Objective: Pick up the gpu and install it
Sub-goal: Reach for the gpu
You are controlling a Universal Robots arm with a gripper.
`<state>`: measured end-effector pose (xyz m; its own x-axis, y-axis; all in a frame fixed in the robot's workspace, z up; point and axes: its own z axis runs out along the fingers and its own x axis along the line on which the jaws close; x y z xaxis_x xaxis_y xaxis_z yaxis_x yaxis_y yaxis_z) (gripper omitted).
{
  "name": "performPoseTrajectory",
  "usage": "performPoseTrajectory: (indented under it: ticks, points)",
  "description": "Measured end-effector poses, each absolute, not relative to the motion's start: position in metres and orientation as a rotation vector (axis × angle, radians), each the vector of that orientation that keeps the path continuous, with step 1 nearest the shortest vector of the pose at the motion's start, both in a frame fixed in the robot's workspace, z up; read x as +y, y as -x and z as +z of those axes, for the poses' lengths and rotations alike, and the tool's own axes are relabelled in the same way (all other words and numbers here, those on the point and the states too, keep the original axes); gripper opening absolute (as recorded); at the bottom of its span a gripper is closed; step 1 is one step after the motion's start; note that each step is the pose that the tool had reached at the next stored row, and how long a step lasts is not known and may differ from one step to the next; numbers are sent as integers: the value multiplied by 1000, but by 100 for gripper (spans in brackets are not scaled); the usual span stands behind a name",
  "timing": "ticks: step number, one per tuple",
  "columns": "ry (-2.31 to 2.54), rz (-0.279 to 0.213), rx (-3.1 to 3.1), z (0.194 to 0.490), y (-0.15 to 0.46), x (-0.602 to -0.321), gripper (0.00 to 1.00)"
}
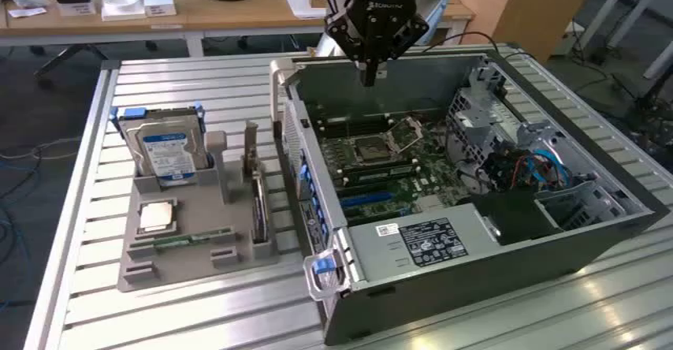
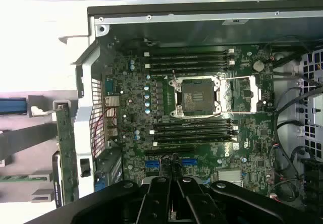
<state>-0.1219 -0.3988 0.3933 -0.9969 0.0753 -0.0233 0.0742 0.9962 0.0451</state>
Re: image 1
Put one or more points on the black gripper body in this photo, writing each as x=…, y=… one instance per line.
x=381, y=7

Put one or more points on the black Nvidia graphics card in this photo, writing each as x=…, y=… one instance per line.
x=260, y=208

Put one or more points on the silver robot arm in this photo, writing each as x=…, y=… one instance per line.
x=330, y=47

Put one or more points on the white paper stack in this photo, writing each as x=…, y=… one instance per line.
x=305, y=7

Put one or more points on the metal socket cover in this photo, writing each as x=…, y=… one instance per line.
x=405, y=133

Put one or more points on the wooden cabinet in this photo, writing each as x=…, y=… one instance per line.
x=546, y=11

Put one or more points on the perforated metal drive cage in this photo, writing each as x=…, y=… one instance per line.
x=473, y=129

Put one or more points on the CPU socket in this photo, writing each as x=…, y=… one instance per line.
x=373, y=149

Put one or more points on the white cube box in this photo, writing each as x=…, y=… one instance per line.
x=160, y=7

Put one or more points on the green RAM stick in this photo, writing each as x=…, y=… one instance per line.
x=378, y=174
x=178, y=239

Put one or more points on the green motherboard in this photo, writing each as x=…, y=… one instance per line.
x=430, y=184

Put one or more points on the flat white box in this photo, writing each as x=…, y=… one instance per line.
x=122, y=16

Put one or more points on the white tape roll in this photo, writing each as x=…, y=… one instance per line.
x=120, y=1

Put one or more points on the silver chipset heatsink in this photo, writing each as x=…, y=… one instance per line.
x=428, y=205

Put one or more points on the hard disk with blue caddy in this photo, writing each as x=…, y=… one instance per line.
x=162, y=153

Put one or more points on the white box with black top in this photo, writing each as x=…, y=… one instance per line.
x=76, y=9

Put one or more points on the wooden desk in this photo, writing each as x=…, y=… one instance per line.
x=62, y=24

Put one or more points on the grey plastic parts rack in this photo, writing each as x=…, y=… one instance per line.
x=200, y=216

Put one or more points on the grey metal disk bay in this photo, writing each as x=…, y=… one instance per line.
x=584, y=208

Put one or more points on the grey power supply unit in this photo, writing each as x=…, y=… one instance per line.
x=378, y=255

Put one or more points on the silver CPU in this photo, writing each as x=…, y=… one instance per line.
x=156, y=216

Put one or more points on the white card with red print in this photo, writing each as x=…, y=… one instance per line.
x=25, y=12

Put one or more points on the black open PC case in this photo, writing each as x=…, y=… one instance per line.
x=473, y=287

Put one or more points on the white table frame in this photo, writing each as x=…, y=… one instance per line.
x=661, y=60

